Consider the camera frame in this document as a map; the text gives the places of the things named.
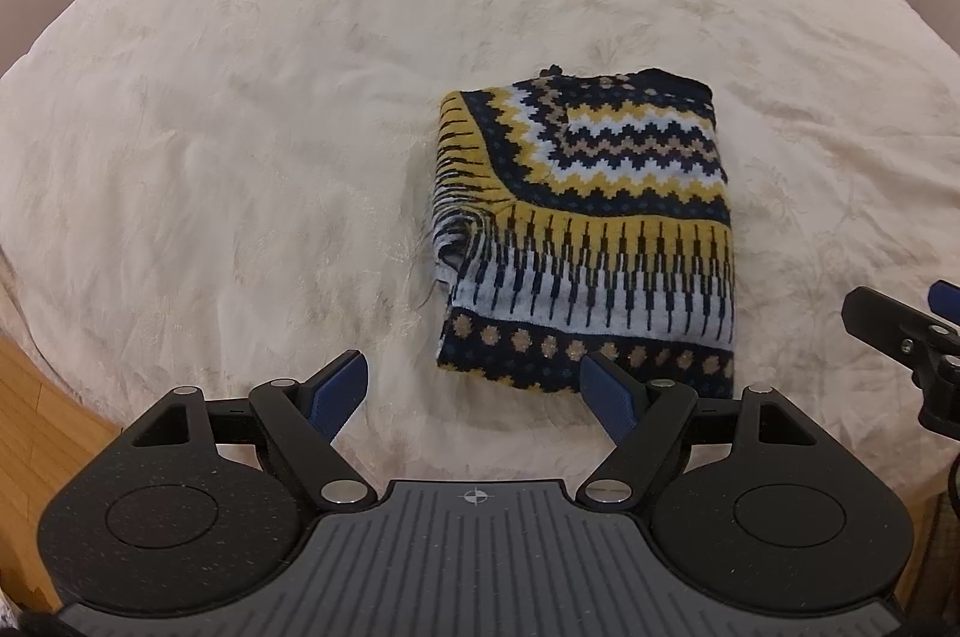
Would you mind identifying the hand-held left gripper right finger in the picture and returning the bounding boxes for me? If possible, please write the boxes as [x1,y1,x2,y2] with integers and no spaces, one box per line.
[577,350,820,504]

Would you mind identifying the cream bedspread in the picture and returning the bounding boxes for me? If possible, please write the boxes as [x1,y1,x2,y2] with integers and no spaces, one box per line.
[0,0,960,503]

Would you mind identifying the navy yellow patterned knit sweater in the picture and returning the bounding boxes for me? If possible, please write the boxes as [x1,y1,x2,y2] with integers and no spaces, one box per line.
[425,66,740,399]

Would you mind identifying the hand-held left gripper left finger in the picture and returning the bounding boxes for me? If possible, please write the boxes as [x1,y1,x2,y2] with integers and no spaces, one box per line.
[122,350,378,507]

